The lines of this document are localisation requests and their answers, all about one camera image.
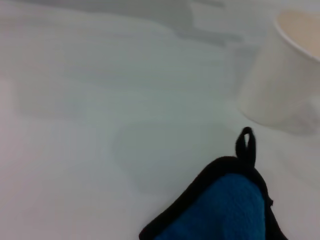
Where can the blue rag with black trim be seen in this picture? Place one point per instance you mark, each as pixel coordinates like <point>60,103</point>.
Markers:
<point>225,207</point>

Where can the white paper cup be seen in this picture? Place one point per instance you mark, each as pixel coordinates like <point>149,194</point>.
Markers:
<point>280,82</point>

